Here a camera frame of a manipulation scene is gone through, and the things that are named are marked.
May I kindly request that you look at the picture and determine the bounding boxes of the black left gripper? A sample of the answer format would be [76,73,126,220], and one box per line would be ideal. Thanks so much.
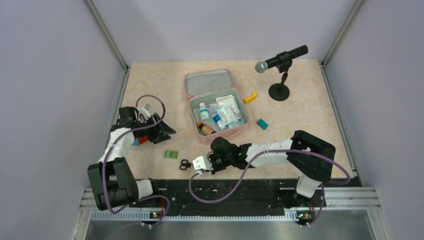
[136,112,177,144]

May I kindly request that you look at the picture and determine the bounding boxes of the brown bottle orange cap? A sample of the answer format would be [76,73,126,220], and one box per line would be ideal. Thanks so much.
[196,121,216,136]

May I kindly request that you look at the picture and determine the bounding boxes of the white blue dropper bottle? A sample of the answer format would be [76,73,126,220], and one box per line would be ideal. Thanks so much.
[212,114,227,131]

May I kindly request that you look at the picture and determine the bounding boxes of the black handled scissors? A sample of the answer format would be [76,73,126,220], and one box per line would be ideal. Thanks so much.
[179,159,192,171]

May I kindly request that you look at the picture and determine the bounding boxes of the small white capped vial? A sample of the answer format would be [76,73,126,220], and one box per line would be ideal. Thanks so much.
[199,102,210,123]

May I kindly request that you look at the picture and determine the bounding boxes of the pink medicine case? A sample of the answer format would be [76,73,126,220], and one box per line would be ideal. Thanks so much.
[184,69,250,145]

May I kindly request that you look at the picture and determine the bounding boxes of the white gauze packet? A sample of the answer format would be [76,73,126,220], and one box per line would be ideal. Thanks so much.
[215,94,239,109]

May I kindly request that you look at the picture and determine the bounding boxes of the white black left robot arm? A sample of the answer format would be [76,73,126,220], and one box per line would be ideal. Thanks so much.
[87,104,176,211]

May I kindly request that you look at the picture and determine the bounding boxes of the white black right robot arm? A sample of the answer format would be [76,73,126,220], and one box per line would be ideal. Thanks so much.
[195,130,336,206]

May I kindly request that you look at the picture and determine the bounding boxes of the green small packet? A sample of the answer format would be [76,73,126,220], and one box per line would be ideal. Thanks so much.
[163,150,179,160]

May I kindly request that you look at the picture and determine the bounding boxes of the colourful toy block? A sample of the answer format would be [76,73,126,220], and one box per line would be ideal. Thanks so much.
[132,136,149,146]

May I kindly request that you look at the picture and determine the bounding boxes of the teal small box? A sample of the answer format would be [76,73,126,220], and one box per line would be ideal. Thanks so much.
[256,118,269,130]

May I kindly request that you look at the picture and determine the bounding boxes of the yellow plastic piece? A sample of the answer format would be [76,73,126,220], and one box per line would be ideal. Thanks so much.
[243,92,258,104]

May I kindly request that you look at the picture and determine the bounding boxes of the black microphone on stand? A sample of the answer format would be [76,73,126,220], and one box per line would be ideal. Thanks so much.
[255,45,309,102]

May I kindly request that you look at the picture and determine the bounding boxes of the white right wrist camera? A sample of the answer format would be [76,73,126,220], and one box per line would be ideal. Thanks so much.
[192,155,213,175]

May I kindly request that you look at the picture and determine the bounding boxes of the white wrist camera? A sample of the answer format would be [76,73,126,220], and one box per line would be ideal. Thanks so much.
[136,104,151,122]
[192,155,213,175]

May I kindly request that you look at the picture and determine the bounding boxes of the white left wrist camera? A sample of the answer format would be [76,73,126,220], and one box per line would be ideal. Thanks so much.
[136,104,151,122]

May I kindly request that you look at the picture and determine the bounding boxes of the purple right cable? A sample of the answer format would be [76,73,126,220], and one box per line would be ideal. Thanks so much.
[188,149,351,228]

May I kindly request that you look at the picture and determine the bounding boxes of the purple cable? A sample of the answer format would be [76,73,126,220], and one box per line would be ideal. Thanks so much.
[101,95,171,229]
[188,149,351,228]

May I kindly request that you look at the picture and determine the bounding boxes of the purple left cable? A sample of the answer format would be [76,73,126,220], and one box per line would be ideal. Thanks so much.
[101,95,171,229]

